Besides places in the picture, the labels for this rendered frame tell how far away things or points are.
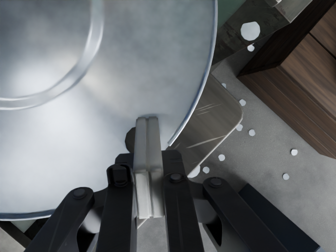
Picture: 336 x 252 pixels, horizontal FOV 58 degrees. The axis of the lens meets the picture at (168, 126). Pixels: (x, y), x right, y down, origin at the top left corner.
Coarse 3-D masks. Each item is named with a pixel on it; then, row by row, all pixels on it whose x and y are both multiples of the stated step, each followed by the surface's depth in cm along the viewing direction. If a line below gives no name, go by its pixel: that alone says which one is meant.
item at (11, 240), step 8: (0, 224) 37; (8, 224) 38; (32, 224) 42; (40, 224) 44; (0, 232) 36; (8, 232) 37; (16, 232) 38; (24, 232) 40; (32, 232) 41; (0, 240) 36; (8, 240) 36; (16, 240) 37; (24, 240) 38; (0, 248) 36; (8, 248) 37; (16, 248) 37; (24, 248) 37
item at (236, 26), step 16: (256, 0) 40; (272, 0) 36; (288, 0) 38; (304, 0) 38; (240, 16) 47; (256, 16) 43; (272, 16) 40; (288, 16) 38; (224, 32) 58; (240, 32) 52; (272, 32) 44; (224, 48) 66; (240, 48) 59
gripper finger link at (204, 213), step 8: (168, 152) 18; (176, 152) 18; (168, 160) 17; (176, 160) 17; (168, 168) 16; (176, 168) 16; (192, 184) 15; (200, 184) 15; (192, 192) 14; (200, 192) 14; (200, 200) 14; (200, 208) 14; (208, 208) 14; (200, 216) 14; (208, 216) 14; (216, 216) 14; (216, 224) 14
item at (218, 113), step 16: (208, 80) 22; (208, 96) 22; (224, 96) 22; (192, 112) 22; (208, 112) 22; (224, 112) 22; (240, 112) 23; (192, 128) 22; (208, 128) 22; (224, 128) 23; (128, 144) 22; (176, 144) 22; (192, 144) 23; (208, 144) 23; (192, 160) 23
